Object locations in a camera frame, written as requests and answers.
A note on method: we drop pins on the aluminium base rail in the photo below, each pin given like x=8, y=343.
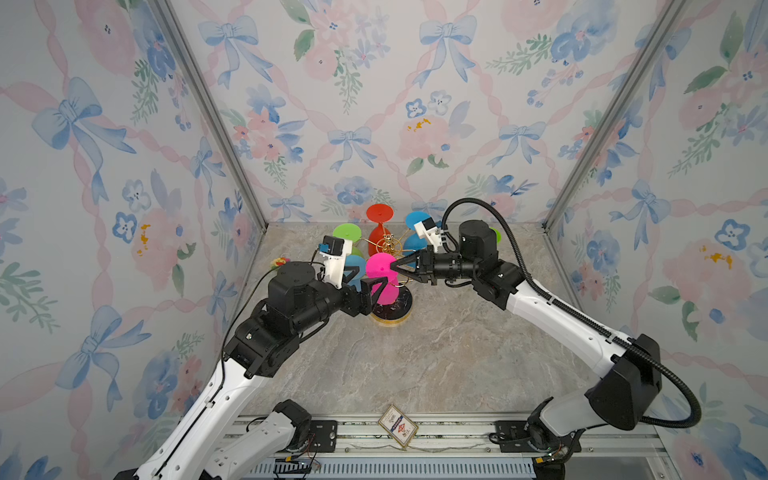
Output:
x=458, y=446

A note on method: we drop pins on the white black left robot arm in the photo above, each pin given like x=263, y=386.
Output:
x=299, y=302

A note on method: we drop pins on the colourful small toy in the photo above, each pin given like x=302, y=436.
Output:
x=280, y=261

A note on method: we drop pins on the gold wire glass rack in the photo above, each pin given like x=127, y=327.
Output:
x=400, y=310

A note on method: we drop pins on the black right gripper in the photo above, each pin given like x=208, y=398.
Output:
x=425, y=267

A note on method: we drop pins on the lime green wine glass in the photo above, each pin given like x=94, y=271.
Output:
x=351, y=232
x=497, y=234

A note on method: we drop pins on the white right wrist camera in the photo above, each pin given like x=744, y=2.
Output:
x=427, y=230

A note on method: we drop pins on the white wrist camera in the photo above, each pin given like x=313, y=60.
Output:
x=427, y=230
x=334, y=251

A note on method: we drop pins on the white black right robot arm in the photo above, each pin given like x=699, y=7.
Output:
x=625, y=386

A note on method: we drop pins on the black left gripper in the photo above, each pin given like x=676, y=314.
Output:
x=365, y=303

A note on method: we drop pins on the right corner aluminium post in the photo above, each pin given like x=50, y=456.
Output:
x=659, y=34

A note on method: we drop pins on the lime green back wine glass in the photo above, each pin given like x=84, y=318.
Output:
x=351, y=232

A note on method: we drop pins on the blue back wine glass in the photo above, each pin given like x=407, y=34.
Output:
x=413, y=242

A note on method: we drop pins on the corner aluminium post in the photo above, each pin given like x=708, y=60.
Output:
x=659, y=34
x=180, y=47

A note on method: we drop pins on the diamond printed card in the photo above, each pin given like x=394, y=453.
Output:
x=398, y=425

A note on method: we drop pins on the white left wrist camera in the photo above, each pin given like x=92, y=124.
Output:
x=334, y=251

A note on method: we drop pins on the red wine glass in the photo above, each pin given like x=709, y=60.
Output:
x=379, y=214

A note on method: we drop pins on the magenta wine glass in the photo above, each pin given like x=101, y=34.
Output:
x=378, y=268

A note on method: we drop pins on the left corner aluminium post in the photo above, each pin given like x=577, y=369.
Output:
x=180, y=47

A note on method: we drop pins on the light blue front wine glass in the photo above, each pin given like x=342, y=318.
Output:
x=354, y=271

